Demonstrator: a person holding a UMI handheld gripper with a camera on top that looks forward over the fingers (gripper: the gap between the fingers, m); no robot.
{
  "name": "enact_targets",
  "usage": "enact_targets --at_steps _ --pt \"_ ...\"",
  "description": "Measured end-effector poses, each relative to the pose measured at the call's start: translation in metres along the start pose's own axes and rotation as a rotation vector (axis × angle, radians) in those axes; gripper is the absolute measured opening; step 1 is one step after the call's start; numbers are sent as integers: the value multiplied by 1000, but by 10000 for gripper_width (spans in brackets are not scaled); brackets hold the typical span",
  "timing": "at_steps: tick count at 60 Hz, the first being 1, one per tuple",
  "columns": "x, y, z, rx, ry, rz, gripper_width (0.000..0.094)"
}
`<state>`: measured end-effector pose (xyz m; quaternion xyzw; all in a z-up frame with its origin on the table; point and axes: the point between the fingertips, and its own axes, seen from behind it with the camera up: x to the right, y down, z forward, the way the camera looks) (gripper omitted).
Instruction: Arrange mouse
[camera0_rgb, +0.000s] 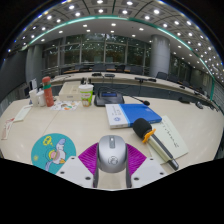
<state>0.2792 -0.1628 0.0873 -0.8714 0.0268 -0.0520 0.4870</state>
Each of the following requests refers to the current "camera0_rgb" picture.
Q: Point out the ceiling lights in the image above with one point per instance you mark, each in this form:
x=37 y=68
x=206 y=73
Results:
x=156 y=11

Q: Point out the red and white leaflet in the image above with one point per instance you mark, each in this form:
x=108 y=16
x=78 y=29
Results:
x=7 y=128

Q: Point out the tall white cup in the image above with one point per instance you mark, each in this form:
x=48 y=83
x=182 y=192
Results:
x=33 y=98

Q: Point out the red bottle with green band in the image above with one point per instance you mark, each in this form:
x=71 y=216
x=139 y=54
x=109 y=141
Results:
x=48 y=91

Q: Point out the black gooseneck microphone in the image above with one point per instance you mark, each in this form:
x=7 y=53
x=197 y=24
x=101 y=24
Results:
x=145 y=102

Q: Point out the beige cardboard box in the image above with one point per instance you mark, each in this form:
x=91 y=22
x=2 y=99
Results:
x=70 y=91

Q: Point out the white paper booklet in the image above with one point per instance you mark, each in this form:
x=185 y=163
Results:
x=22 y=113

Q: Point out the dark office chairs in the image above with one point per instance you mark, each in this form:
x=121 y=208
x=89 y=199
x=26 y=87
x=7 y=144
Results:
x=161 y=75

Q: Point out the colourful printed sheet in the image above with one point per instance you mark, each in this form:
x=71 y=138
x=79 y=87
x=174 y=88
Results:
x=65 y=105

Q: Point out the round teal cartoon mouse pad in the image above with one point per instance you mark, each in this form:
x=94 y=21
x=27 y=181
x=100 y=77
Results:
x=50 y=150

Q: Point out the white paper cup green print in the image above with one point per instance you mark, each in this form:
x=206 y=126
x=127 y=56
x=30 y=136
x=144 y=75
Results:
x=86 y=96

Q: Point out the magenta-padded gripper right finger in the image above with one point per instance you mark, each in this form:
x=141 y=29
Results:
x=136 y=159

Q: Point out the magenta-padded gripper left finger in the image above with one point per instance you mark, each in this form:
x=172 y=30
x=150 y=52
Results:
x=87 y=158

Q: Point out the blue and white book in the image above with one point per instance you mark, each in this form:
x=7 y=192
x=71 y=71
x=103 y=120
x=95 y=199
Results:
x=140 y=113

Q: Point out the silver grey computer mouse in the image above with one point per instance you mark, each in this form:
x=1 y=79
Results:
x=112 y=155

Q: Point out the pale green paper booklet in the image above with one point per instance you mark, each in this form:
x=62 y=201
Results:
x=173 y=138

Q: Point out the black conference microphone console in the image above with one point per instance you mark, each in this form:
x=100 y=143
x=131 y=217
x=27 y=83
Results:
x=109 y=99

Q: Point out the white lidded cup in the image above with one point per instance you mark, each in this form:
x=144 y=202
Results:
x=41 y=99

